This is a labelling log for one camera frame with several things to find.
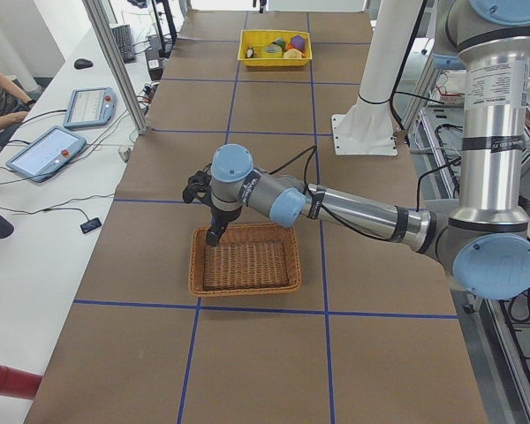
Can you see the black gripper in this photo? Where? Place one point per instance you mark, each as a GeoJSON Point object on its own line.
{"type": "Point", "coordinates": [223, 215]}

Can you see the yellow tape roll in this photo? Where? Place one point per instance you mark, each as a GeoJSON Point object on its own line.
{"type": "Point", "coordinates": [271, 51]}

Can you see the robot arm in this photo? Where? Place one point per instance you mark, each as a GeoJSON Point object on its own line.
{"type": "Point", "coordinates": [482, 243]}

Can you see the brown wicker basket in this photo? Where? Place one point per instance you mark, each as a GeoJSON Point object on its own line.
{"type": "Point", "coordinates": [250, 259]}

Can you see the yellow plastic basket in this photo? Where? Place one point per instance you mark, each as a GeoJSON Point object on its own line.
{"type": "Point", "coordinates": [257, 38]}

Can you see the small black phone device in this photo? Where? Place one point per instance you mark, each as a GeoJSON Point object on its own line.
{"type": "Point", "coordinates": [90, 225]}

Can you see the far teach pendant tablet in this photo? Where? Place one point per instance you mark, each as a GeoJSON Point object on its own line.
{"type": "Point", "coordinates": [90, 107]}

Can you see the teach pendant tablet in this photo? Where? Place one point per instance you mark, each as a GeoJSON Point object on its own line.
{"type": "Point", "coordinates": [90, 107]}
{"type": "Point", "coordinates": [48, 154]}

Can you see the near teach pendant tablet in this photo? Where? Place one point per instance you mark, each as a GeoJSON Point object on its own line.
{"type": "Point", "coordinates": [48, 154]}

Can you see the toy bread croissant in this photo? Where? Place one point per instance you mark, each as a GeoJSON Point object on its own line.
{"type": "Point", "coordinates": [293, 54]}

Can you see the black computer mouse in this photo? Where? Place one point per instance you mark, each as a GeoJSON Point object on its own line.
{"type": "Point", "coordinates": [82, 63]}

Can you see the black keyboard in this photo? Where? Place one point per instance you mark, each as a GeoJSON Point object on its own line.
{"type": "Point", "coordinates": [123, 38]}

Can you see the red cylinder bottle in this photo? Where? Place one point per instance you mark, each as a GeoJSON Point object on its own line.
{"type": "Point", "coordinates": [15, 383]}

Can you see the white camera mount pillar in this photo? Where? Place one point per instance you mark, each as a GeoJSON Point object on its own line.
{"type": "Point", "coordinates": [367, 127]}

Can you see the aluminium frame post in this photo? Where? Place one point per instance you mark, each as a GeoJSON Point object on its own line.
{"type": "Point", "coordinates": [99, 21]}

